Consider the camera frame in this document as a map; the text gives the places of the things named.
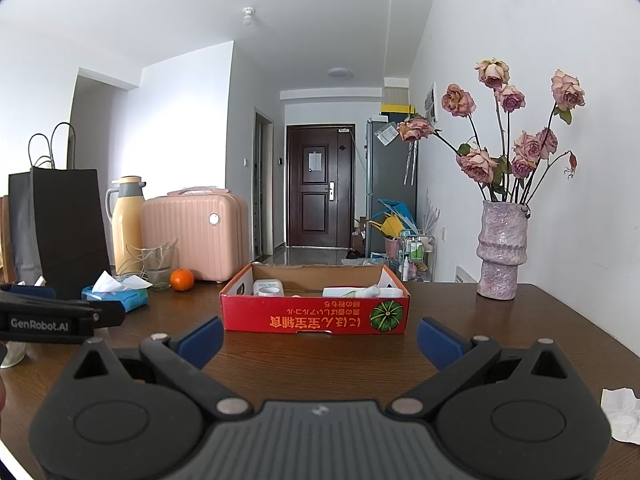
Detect dark brown entry door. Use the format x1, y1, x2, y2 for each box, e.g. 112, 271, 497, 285
286, 125, 357, 250

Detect white plastic packet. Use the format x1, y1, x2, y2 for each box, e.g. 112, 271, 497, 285
321, 286, 405, 300

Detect clear glass jug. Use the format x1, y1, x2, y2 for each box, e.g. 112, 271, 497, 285
125, 240, 179, 291

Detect blue plastic stool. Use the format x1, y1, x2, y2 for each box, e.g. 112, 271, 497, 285
377, 199, 416, 231

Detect grey interior door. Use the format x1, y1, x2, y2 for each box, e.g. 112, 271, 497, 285
254, 107, 275, 261

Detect blue tissue pack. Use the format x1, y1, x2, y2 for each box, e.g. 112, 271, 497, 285
81, 270, 153, 312

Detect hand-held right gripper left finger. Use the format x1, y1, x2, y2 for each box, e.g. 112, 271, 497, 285
59, 316, 255, 421

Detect purple textured vase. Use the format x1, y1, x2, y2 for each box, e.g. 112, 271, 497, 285
476, 200, 530, 301

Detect white wall panel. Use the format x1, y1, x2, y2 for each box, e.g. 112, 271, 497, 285
422, 82, 440, 123

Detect red cardboard box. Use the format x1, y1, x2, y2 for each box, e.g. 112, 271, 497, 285
220, 262, 412, 336

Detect dried pink rose bouquet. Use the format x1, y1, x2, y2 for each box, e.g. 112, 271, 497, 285
397, 57, 586, 206

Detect grey refrigerator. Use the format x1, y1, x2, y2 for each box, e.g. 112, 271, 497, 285
365, 117, 418, 261

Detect crumpled white tissue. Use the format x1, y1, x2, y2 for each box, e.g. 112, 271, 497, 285
600, 386, 640, 445

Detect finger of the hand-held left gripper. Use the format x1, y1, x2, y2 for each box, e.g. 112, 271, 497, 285
10, 284, 57, 300

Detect yellow plastic stool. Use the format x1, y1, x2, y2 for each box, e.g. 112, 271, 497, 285
367, 215, 403, 240

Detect grey paper bag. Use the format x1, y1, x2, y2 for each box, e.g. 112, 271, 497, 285
7, 155, 43, 286

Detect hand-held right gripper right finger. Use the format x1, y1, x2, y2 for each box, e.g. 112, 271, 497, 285
387, 317, 573, 418

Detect white decorative branches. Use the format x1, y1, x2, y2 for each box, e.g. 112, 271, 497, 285
422, 189, 442, 235

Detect black paper bag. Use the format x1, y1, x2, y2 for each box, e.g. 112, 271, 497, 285
27, 121, 112, 301

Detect pink hard suitcase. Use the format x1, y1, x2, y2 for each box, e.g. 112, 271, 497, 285
141, 186, 250, 283

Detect metal rack cart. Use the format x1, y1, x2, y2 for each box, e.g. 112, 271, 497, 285
400, 232, 437, 282

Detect clear hanging umbrella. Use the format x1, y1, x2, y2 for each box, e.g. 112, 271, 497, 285
402, 140, 418, 188

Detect yellow thermos jug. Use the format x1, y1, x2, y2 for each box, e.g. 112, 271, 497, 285
106, 176, 147, 273

